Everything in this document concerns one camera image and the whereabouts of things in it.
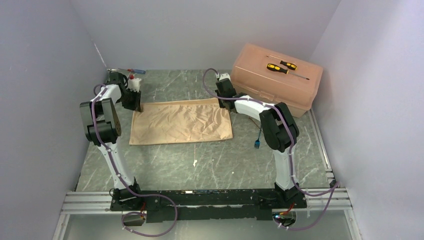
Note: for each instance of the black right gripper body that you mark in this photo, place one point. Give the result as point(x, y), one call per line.
point(221, 102)

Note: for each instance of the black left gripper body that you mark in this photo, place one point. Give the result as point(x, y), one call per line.
point(130, 101)

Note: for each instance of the peach satin napkin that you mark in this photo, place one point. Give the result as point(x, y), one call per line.
point(175, 122)

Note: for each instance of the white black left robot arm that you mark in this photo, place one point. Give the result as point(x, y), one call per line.
point(102, 127)

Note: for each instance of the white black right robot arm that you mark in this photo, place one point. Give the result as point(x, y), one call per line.
point(278, 129)

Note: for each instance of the red blue screwdriver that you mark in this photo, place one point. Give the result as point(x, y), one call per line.
point(133, 71)

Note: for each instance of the peach plastic toolbox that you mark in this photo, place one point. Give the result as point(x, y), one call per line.
point(250, 75)

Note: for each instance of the large yellow black screwdriver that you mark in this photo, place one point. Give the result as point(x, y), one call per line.
point(276, 68)

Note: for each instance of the blue plastic fork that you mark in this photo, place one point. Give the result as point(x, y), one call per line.
point(257, 142)

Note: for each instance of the small yellow black screwdriver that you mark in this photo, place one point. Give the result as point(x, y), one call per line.
point(289, 65)

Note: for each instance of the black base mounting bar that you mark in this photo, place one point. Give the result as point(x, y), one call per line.
point(218, 204)

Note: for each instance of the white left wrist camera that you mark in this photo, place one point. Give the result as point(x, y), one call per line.
point(134, 83)

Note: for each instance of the aluminium frame rail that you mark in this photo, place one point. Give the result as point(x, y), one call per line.
point(99, 203)

